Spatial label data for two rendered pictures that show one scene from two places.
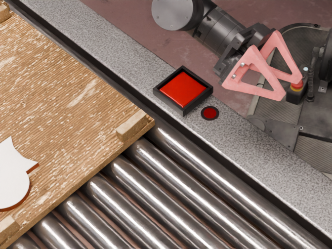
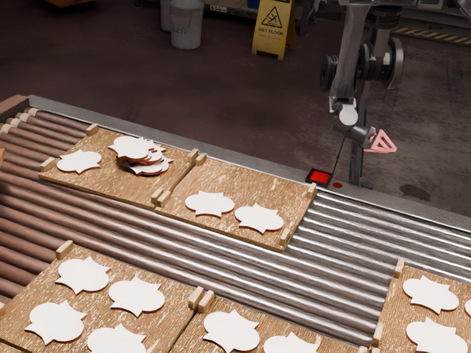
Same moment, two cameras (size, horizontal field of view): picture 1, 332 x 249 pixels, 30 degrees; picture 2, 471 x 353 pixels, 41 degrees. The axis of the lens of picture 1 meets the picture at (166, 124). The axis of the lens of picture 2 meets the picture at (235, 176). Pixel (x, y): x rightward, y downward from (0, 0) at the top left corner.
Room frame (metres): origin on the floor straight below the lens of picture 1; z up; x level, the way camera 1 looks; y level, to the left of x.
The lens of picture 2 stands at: (-0.70, 1.10, 2.04)
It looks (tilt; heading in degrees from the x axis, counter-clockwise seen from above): 33 degrees down; 330
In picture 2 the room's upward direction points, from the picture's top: 5 degrees clockwise
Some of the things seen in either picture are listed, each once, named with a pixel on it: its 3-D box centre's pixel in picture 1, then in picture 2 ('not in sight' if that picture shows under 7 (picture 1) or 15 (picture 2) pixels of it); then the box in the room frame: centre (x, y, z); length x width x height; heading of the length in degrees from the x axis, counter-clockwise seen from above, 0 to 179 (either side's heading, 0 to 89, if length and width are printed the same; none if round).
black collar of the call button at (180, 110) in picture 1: (183, 90); (319, 178); (0.71, -0.04, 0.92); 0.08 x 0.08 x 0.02; 40
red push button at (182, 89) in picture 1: (183, 91); (319, 178); (0.71, -0.04, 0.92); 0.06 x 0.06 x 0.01; 40
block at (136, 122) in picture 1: (132, 126); (311, 190); (0.62, 0.06, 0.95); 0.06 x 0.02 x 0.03; 130
